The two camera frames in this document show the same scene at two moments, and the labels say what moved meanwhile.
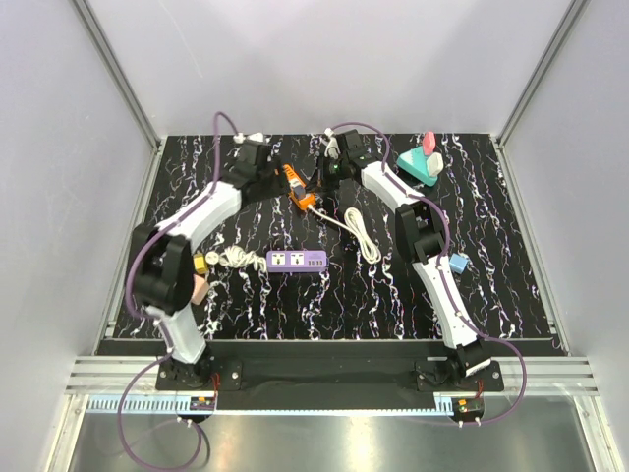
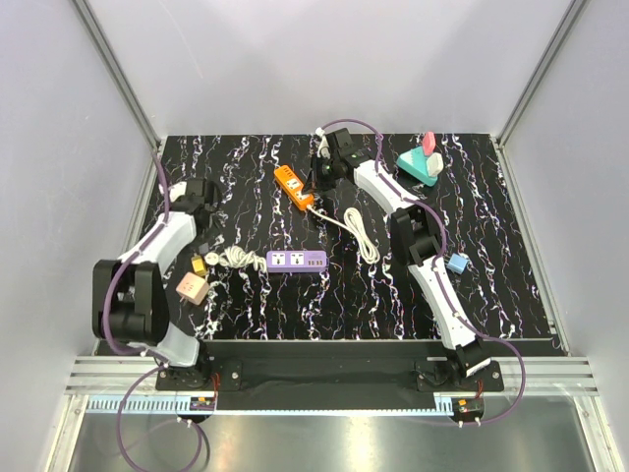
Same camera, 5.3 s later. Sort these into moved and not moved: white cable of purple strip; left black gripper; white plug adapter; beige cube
Moved: left black gripper
Not moved: white plug adapter; white cable of purple strip; beige cube
